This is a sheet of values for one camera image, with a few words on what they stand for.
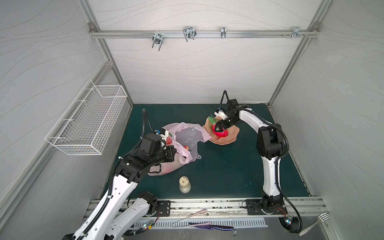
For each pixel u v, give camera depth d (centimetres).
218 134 96
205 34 80
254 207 73
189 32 77
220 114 93
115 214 42
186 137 99
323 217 71
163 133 63
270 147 58
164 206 74
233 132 99
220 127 90
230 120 86
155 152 53
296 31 77
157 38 79
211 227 69
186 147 92
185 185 72
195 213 73
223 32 78
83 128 68
